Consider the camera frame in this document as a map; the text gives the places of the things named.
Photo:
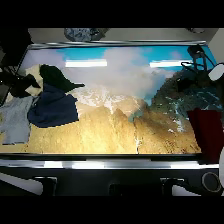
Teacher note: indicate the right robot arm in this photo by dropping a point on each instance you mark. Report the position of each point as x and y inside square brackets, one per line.
[216, 72]

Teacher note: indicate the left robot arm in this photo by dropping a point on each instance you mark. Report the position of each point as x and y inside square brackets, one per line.
[20, 87]

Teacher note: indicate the navy blue garment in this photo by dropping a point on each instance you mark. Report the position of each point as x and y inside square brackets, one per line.
[53, 107]

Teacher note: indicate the blue white patterned garment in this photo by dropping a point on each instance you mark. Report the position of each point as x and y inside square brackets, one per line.
[79, 34]

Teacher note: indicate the cream garment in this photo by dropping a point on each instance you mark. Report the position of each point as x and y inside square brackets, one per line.
[33, 71]

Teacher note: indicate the dark red garment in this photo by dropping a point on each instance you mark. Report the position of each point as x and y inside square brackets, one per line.
[207, 133]

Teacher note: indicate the light grey garment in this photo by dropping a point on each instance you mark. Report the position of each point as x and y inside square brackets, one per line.
[15, 120]

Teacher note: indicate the dark green garment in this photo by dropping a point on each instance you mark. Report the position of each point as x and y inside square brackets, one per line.
[57, 78]

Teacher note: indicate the silver frame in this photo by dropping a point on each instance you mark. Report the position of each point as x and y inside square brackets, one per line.
[100, 164]

